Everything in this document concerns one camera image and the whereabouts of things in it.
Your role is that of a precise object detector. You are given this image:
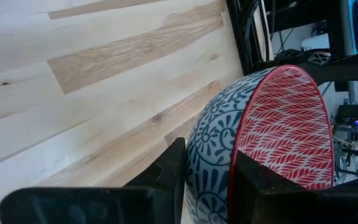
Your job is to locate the red herringbone patterned bowl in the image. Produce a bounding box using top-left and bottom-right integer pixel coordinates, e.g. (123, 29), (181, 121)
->
(185, 64), (335, 224)

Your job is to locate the black aluminium table frame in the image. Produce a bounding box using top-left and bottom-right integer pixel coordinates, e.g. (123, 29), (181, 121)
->
(225, 0), (358, 85)

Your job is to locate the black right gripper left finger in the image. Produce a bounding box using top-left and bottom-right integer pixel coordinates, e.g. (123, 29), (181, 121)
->
(0, 138), (188, 224)

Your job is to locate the black device with blue light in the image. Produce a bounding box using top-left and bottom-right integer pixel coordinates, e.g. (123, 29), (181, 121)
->
(336, 104), (358, 127)

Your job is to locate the white box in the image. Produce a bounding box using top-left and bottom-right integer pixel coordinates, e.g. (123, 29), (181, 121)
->
(301, 32), (331, 52)

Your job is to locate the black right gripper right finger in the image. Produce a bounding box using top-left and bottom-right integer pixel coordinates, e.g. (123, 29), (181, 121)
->
(227, 150), (358, 224)

